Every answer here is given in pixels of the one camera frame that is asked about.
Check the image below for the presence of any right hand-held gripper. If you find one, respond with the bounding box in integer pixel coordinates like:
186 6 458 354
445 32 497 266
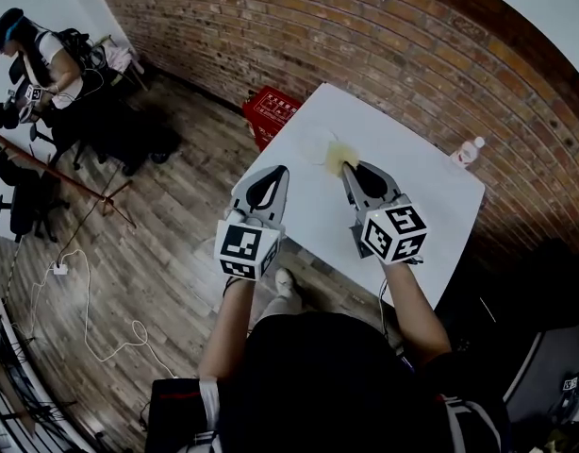
340 159 429 266

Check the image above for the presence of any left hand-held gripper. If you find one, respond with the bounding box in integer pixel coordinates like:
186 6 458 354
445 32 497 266
213 164 291 282

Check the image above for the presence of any person's left forearm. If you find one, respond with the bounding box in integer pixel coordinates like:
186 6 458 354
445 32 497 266
197 275 258 382

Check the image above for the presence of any person's right forearm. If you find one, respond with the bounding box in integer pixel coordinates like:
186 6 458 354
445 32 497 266
380 260 454 363

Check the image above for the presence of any red plastic crate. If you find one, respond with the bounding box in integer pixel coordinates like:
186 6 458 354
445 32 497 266
241 84 304 153

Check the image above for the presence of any person's white shoe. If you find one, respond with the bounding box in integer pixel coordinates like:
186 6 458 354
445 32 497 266
274 267 296 299

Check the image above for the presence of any white bottle with red label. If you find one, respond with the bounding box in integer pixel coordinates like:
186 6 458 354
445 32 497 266
449 136 487 170

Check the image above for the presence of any person's grey trouser leg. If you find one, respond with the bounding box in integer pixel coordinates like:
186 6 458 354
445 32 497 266
255 294 304 323

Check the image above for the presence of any black office chair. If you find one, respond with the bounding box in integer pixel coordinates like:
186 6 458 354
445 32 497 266
0 139 72 244
28 27 183 176

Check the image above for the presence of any pale pink cloth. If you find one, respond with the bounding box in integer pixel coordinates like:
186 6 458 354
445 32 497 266
99 39 136 74

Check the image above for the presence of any person's black shirt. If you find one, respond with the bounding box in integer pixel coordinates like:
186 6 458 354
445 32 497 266
217 310 466 453

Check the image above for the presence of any wooden pole stand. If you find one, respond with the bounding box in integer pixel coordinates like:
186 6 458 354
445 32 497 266
0 126 138 228

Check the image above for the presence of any black bag with red stripe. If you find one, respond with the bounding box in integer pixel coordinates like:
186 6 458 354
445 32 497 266
149 377 211 453

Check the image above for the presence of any grey desk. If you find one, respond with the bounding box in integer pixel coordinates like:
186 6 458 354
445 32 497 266
502 322 579 453

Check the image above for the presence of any thin white gripper cable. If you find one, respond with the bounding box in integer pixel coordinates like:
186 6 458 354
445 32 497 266
376 276 390 337

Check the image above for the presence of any white floor cable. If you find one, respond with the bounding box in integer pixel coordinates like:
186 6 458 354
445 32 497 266
6 247 178 380

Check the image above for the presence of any white shoulder strap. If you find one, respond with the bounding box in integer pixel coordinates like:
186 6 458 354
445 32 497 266
198 377 223 444
439 393 504 453

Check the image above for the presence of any metal wire rack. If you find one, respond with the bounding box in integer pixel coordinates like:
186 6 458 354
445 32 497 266
0 294 98 453

